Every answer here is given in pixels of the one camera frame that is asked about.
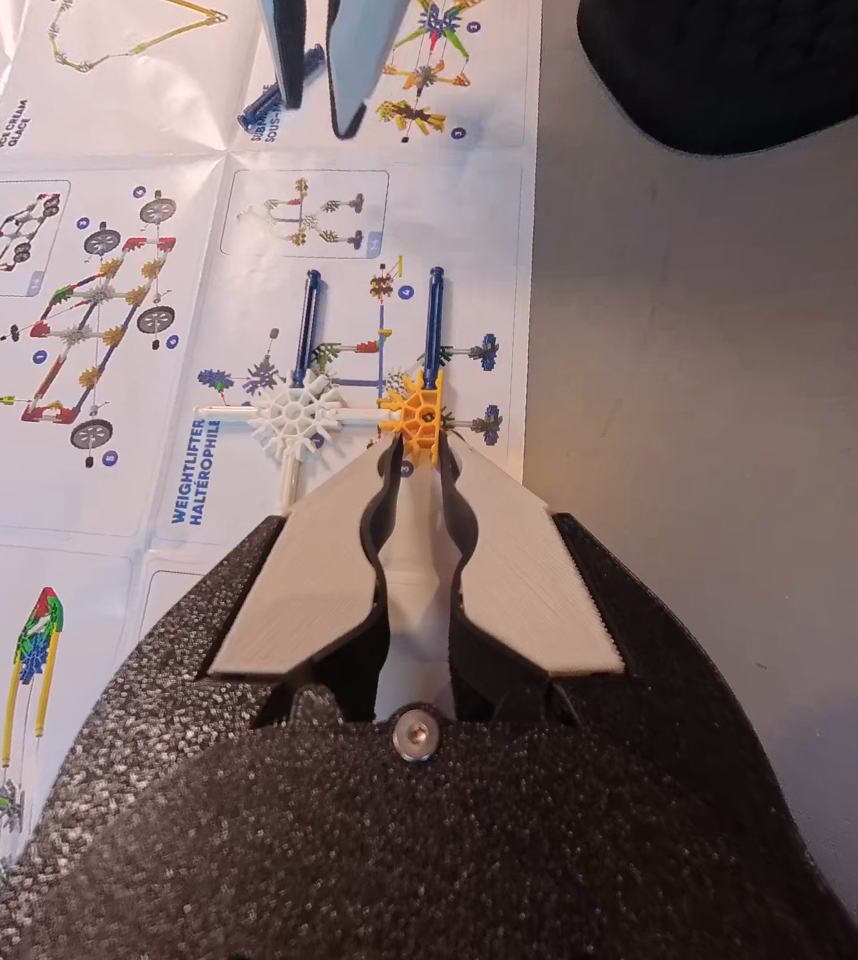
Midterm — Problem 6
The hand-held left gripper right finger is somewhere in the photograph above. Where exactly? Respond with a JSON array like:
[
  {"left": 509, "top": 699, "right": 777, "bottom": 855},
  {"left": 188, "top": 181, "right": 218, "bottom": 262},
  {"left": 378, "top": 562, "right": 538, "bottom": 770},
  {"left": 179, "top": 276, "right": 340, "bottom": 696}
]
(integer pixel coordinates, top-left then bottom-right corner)
[{"left": 440, "top": 438, "right": 628, "bottom": 723}]

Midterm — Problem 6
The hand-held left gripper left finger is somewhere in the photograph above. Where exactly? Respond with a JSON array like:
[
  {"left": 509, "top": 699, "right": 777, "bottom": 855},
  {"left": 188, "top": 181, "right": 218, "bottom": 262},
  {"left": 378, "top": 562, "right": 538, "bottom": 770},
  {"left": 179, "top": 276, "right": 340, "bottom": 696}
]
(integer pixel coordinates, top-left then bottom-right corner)
[{"left": 206, "top": 433, "right": 403, "bottom": 723}]

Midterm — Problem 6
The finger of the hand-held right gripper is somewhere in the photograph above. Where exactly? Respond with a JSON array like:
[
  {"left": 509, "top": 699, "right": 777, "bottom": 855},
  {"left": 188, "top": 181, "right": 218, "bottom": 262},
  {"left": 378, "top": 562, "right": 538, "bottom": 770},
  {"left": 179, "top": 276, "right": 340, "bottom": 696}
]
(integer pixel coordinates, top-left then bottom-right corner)
[
  {"left": 258, "top": 0, "right": 307, "bottom": 111},
  {"left": 324, "top": 0, "right": 412, "bottom": 141}
]

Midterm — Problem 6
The blue plastic rod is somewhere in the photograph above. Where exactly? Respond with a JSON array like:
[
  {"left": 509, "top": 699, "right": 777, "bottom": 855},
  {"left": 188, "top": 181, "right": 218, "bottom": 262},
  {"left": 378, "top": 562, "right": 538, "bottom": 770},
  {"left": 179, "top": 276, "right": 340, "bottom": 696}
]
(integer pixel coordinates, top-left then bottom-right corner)
[
  {"left": 423, "top": 264, "right": 451, "bottom": 374},
  {"left": 296, "top": 268, "right": 327, "bottom": 380},
  {"left": 236, "top": 43, "right": 327, "bottom": 134}
]

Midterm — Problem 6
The white snowflake connector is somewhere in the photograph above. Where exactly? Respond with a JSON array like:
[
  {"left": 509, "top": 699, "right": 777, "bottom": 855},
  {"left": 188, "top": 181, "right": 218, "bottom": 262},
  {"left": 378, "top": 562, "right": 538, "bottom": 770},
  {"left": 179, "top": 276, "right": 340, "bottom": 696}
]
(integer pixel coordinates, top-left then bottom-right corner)
[{"left": 247, "top": 371, "right": 346, "bottom": 456}]

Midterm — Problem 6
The orange fan-shaped connector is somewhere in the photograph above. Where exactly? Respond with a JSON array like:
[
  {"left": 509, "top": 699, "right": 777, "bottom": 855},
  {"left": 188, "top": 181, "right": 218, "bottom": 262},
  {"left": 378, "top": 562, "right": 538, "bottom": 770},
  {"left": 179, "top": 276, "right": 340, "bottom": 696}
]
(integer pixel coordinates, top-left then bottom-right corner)
[{"left": 378, "top": 367, "right": 446, "bottom": 466}]

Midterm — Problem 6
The white printed instruction sheet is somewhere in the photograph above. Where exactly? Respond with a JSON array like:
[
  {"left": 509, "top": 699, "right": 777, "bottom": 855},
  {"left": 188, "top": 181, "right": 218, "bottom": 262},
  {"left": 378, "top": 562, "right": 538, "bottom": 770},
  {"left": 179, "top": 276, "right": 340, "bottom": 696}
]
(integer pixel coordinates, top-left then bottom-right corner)
[{"left": 0, "top": 0, "right": 542, "bottom": 939}]

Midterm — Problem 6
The dark cloth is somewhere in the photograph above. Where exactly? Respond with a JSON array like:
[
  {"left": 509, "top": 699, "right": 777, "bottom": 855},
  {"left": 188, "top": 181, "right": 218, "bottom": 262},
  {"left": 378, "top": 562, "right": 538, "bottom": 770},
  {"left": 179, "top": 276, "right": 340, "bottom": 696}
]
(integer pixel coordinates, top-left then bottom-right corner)
[{"left": 577, "top": 0, "right": 858, "bottom": 156}]

